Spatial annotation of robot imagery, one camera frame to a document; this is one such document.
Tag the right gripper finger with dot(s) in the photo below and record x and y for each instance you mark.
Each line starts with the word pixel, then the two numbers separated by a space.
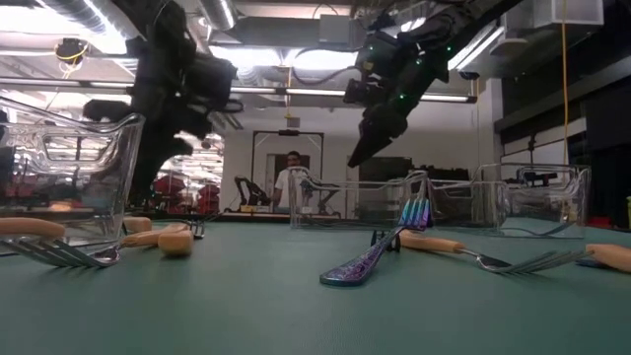
pixel 367 135
pixel 389 130

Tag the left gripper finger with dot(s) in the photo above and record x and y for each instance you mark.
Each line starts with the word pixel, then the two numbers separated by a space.
pixel 145 167
pixel 178 147

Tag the iridescent rainbow fork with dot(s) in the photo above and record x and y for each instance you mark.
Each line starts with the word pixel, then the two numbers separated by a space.
pixel 589 264
pixel 355 268
pixel 552 229

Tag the black background robot arm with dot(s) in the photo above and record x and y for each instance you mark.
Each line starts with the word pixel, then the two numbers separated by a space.
pixel 323 194
pixel 251 190

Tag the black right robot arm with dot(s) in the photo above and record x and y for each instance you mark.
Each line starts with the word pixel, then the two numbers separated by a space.
pixel 468 24

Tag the red tool cabinet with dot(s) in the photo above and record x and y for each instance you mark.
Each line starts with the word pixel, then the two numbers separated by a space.
pixel 170 187
pixel 209 197

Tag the dark cabinet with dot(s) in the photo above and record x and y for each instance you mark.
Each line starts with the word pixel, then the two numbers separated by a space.
pixel 384 170

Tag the clear plastic bin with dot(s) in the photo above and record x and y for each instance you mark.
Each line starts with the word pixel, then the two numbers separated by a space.
pixel 98 148
pixel 542 207
pixel 355 207

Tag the long ceiling light bar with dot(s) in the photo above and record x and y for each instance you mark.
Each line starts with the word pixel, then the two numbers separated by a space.
pixel 256 90

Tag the person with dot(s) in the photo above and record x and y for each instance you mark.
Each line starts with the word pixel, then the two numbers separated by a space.
pixel 286 187

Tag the green table mat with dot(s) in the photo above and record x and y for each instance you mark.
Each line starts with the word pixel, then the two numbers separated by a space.
pixel 246 305

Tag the white ceiling unit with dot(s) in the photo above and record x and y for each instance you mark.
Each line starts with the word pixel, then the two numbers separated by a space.
pixel 567 12

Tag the red box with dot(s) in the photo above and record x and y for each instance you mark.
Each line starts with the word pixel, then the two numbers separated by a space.
pixel 599 222

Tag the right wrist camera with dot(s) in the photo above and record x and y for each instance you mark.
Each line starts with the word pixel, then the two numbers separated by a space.
pixel 357 92

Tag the black ceiling camera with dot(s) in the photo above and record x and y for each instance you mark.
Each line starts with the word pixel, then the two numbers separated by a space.
pixel 468 75

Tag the grey wall vent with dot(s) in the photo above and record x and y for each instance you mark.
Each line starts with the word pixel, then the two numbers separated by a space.
pixel 293 122

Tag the grey ceiling duct box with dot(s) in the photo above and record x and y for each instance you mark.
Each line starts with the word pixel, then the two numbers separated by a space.
pixel 335 29

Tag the round metal ceiling duct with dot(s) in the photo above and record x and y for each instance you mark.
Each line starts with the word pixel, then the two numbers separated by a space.
pixel 74 10

